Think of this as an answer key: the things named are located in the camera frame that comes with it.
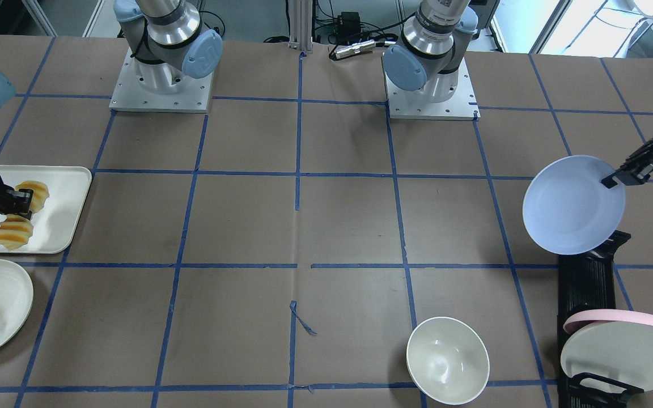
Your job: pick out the white bowl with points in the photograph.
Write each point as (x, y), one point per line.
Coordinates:
(447, 360)

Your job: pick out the black power adapter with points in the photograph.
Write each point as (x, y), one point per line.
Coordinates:
(348, 23)

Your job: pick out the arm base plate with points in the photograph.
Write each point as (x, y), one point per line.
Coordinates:
(445, 97)
(144, 88)

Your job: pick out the aluminium frame post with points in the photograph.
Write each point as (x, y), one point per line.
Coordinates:
(300, 25)

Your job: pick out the white rectangular tray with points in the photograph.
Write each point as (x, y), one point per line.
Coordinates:
(54, 226)

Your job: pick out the yellow ridged bread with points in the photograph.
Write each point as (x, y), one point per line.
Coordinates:
(17, 228)

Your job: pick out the pink plate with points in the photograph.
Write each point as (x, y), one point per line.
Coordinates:
(582, 319)

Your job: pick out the silver cylindrical connector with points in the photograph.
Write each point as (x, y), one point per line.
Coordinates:
(352, 50)

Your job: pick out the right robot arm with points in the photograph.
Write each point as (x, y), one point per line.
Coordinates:
(173, 56)

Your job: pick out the black dish rack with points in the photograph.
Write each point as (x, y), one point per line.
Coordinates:
(586, 282)

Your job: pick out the white plate in rack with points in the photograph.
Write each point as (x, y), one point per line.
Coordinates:
(621, 351)

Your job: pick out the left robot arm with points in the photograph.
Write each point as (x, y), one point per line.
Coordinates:
(427, 78)

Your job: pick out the blue plate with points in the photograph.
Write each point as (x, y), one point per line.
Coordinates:
(566, 208)

